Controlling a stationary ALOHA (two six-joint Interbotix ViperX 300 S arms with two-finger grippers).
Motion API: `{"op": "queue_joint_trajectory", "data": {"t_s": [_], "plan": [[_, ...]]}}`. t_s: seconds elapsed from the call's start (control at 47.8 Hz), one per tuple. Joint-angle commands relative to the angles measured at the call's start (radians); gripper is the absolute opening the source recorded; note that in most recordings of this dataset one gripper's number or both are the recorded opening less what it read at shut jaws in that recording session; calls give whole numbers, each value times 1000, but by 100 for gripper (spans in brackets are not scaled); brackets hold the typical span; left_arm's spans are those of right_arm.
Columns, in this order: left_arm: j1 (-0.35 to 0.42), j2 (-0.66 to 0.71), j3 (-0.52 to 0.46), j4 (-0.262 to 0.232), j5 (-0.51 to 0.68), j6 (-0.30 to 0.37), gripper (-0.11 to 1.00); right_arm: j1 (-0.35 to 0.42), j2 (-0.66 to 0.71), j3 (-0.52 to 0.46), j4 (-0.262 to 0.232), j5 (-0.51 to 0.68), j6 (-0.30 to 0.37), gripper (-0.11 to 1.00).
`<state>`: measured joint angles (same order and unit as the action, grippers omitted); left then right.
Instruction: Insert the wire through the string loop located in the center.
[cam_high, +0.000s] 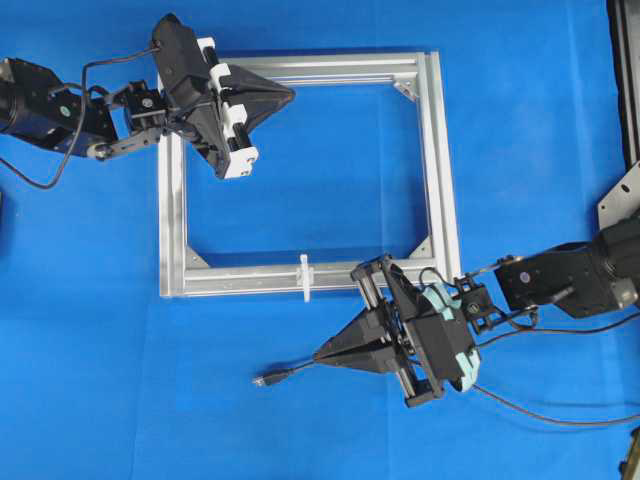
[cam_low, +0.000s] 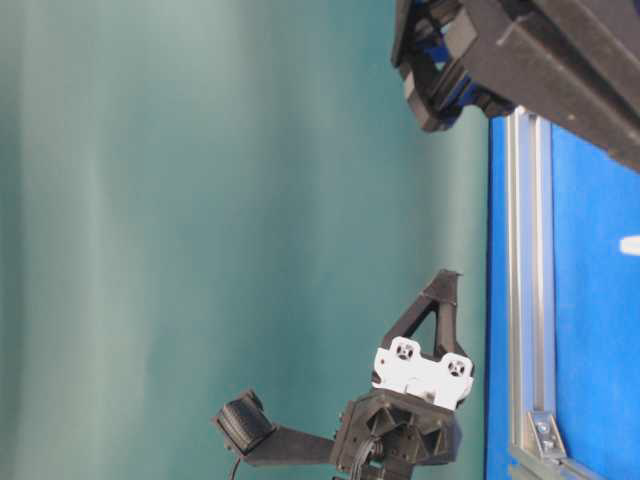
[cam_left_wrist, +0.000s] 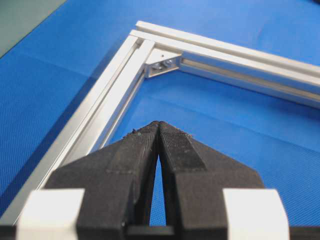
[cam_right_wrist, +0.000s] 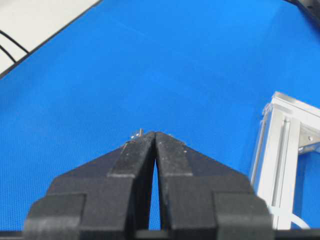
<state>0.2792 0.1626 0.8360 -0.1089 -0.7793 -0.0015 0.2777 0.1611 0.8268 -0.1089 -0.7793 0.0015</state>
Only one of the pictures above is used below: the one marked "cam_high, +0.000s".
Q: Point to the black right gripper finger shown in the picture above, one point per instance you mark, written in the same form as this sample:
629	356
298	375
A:
374	358
366	337

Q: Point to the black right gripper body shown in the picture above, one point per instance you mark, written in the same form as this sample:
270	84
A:
392	302

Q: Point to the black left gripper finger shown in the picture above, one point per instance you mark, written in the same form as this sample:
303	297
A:
247	87
258	109

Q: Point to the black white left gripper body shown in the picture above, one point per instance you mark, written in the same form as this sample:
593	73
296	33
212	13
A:
216	128

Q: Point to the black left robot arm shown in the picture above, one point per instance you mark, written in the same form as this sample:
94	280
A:
89	121

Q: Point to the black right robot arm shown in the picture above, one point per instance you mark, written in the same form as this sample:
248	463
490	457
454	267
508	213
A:
582	279

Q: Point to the white zip tie loop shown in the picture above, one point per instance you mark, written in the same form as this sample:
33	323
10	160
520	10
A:
305	277

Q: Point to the yellowish object bottom right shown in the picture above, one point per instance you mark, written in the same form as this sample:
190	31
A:
629	468

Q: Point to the silver aluminium extrusion frame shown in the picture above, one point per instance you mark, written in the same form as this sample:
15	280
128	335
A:
417	75

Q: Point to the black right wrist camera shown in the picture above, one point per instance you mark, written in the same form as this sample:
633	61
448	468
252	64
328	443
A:
440	337

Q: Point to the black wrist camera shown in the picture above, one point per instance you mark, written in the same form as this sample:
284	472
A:
440	337
181	64

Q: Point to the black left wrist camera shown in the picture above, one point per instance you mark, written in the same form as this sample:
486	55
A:
181	64

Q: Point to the silver metal mounting bracket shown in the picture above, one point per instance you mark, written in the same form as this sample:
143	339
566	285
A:
621	201

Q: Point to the black metal rail frame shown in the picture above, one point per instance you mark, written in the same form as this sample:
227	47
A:
624	33

